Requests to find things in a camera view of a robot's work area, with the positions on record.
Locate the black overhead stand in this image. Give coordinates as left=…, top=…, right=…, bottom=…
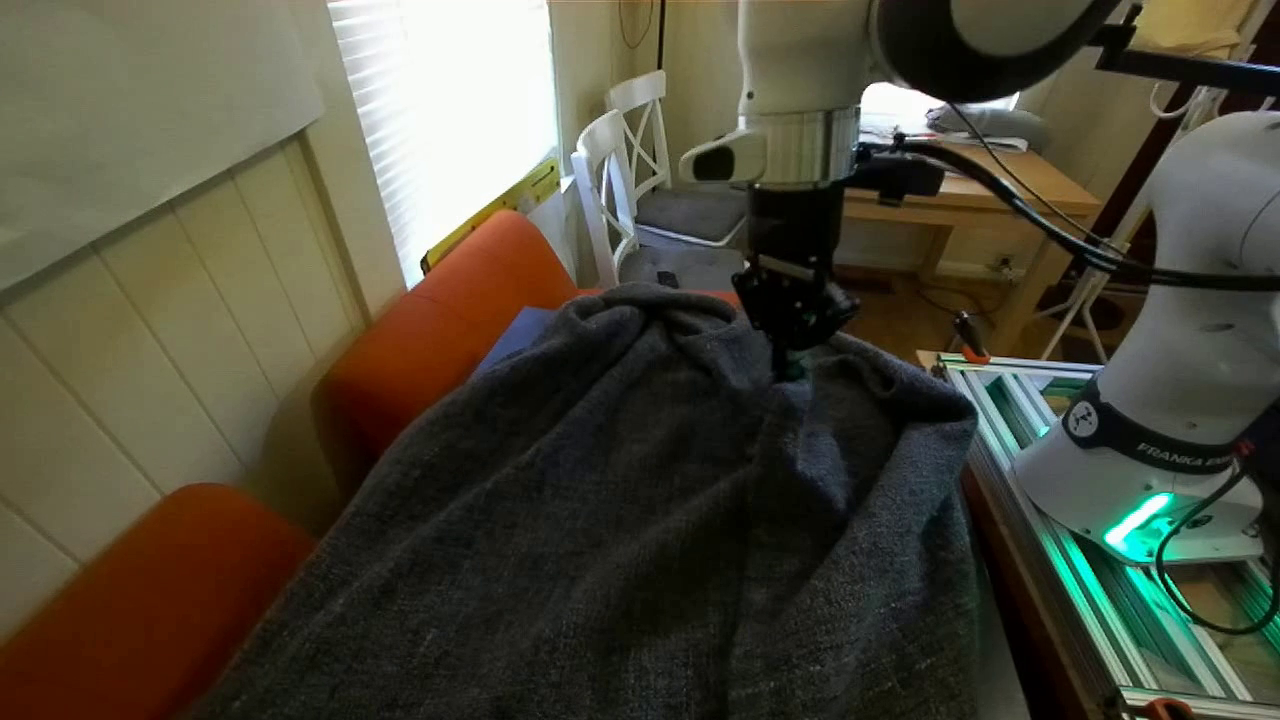
left=1093, top=0, right=1280, bottom=99

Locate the orange upholstered armchair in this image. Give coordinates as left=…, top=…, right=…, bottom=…
left=0, top=479, right=321, bottom=720
left=315, top=209, right=745, bottom=491

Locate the black cable adapter box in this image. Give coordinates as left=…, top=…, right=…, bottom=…
left=848, top=138, right=951, bottom=209

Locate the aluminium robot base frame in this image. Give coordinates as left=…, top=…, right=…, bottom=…
left=916, top=347, right=1280, bottom=720

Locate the white chair with grey seat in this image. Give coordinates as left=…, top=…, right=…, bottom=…
left=603, top=66, right=756, bottom=292

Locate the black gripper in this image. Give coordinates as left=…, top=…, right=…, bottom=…
left=728, top=180, right=865, bottom=393

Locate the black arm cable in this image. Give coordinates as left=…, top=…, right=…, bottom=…
left=916, top=130, right=1280, bottom=295

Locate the black base cable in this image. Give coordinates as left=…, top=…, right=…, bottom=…
left=1151, top=472, right=1280, bottom=636

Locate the yellow green flat book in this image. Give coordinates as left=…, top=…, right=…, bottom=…
left=416, top=147, right=567, bottom=275

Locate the light wooden desk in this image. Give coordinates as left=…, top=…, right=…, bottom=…
left=834, top=130, right=1112, bottom=355

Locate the grey woven cloth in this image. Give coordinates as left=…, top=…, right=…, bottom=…
left=183, top=285, right=991, bottom=720

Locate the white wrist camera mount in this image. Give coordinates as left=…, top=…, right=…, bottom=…
left=676, top=124, right=774, bottom=190

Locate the white folding stand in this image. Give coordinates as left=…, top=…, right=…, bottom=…
left=1034, top=254, right=1136, bottom=330

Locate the grey fabric pile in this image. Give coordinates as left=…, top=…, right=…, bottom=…
left=924, top=95, right=1050, bottom=150

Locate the white window blind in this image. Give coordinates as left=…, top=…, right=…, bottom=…
left=325, top=0, right=563, bottom=287

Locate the wooden work table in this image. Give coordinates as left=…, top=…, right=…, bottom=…
left=956, top=443, right=1115, bottom=720

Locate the large orange black clamp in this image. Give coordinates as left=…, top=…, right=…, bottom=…
left=947, top=308, right=991, bottom=368

